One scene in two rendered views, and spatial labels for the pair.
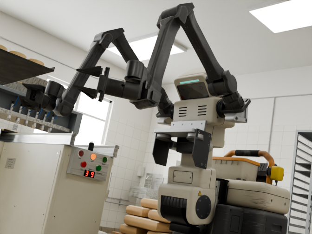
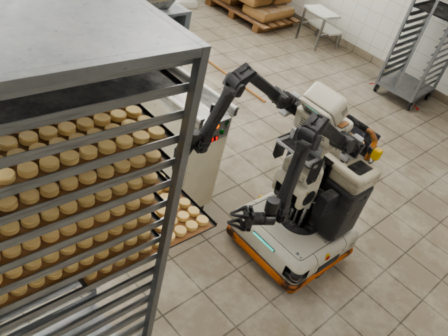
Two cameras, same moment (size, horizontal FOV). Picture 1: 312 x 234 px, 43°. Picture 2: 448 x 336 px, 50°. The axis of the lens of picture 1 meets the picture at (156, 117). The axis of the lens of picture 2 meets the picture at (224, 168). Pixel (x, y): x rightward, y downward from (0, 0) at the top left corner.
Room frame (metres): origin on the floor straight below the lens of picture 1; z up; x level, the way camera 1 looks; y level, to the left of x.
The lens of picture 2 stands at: (-0.30, 0.60, 2.35)
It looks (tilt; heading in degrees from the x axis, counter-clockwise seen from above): 37 degrees down; 350
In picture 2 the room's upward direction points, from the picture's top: 15 degrees clockwise
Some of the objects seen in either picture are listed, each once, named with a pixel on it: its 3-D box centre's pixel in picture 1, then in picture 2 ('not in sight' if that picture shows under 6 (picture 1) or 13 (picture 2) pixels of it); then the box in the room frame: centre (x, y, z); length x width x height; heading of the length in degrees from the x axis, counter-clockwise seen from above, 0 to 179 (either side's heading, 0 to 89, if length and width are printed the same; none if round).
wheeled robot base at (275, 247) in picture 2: not in sight; (293, 232); (1.98, -0.37, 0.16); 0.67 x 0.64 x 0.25; 131
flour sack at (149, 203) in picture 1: (164, 206); not in sight; (6.35, -0.39, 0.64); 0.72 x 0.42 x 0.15; 49
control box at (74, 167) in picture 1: (89, 164); (214, 131); (2.11, 0.30, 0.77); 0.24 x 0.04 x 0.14; 134
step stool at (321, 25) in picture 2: not in sight; (320, 27); (5.81, -1.22, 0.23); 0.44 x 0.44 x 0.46; 34
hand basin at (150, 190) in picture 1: (148, 187); not in sight; (7.26, -0.11, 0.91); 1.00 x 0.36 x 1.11; 42
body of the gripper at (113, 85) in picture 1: (111, 86); (255, 218); (1.20, 0.15, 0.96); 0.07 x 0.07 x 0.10; 11
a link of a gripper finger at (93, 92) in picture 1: (88, 85); (238, 220); (1.18, 0.22, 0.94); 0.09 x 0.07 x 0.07; 101
